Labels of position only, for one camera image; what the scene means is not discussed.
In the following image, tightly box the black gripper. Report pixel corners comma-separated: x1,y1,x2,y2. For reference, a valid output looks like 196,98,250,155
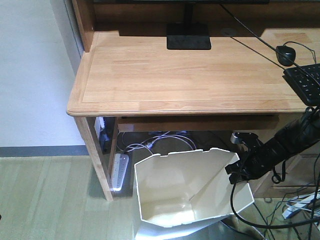
225,144,283,184

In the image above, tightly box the black computer mouse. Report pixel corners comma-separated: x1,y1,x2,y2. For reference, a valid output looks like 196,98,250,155
275,45,296,67

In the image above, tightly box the white power strip left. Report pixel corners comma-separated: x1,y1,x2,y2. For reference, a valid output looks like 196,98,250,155
111,153,129,192

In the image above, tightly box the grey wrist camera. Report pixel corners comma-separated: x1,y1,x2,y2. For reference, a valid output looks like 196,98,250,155
230,132,258,145

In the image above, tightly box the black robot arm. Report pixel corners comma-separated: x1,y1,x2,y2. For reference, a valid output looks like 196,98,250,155
225,107,320,185

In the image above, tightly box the black keyboard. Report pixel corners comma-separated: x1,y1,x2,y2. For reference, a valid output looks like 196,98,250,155
283,63,320,107

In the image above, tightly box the white plastic trash bin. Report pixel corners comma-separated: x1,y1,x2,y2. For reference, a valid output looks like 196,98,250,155
133,148,254,240

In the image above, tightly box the wooden drawer cabinet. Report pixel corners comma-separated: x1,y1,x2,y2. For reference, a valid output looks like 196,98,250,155
249,113,320,198

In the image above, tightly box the white power strip right floor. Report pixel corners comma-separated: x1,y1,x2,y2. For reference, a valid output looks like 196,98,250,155
282,195,314,220

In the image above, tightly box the light wooden desk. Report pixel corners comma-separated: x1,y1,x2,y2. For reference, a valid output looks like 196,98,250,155
67,0,320,201

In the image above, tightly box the black cable across desk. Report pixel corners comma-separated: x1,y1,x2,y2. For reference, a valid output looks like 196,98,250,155
219,3,320,83

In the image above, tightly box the black monitor with stand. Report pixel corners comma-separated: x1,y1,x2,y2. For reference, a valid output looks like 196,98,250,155
93,0,271,51

